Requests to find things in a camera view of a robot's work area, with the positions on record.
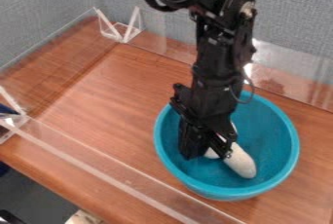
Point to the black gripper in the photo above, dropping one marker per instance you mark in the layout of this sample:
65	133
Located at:
204	105

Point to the clear acrylic front barrier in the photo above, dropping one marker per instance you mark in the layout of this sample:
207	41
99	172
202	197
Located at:
67	163

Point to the clear acrylic left barrier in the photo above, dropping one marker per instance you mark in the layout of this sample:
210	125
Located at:
24	34

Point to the clear acrylic back barrier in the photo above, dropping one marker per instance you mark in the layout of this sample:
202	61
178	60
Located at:
278	70

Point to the plush mushroom with brown cap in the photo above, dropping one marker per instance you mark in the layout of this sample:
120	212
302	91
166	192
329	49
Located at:
235	158

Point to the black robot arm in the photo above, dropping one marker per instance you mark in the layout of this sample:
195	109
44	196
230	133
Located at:
224	49

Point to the blue plastic bowl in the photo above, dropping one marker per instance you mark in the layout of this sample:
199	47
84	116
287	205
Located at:
266	135

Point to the clear acrylic barrier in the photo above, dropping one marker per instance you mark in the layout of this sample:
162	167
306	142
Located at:
278	70
67	163
24	34

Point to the clear acrylic left bracket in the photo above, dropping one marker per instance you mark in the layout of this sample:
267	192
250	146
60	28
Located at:
9	114

